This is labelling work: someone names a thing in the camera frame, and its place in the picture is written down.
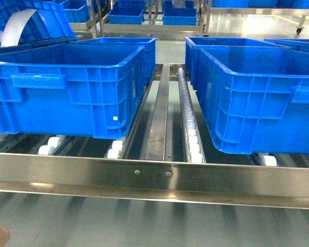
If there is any blue crate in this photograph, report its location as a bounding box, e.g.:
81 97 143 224
0 43 145 139
185 37 288 90
197 47 309 154

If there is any blue crate rear right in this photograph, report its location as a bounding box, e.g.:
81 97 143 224
185 37 288 90

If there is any blue crate front left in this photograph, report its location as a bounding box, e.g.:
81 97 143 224
0 43 145 139

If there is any steel shelf rack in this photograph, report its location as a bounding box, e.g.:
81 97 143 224
0 0 309 210

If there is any white curved strip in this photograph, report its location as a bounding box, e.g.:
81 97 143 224
1 9 37 47

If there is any blue crate front right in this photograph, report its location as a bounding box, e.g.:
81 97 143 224
197 47 309 154

